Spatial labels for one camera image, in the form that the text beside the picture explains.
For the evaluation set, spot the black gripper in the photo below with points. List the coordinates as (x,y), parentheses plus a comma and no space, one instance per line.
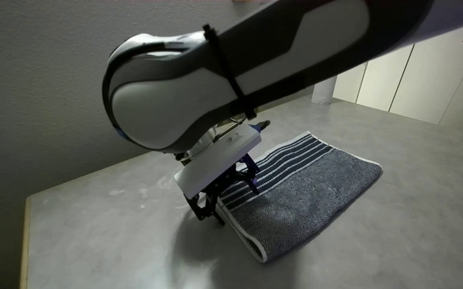
(226,179)

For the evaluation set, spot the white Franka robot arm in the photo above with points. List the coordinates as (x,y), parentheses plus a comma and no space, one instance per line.
(152,107)

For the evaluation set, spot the gray striped towel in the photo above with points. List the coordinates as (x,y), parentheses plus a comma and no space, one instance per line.
(306,198)

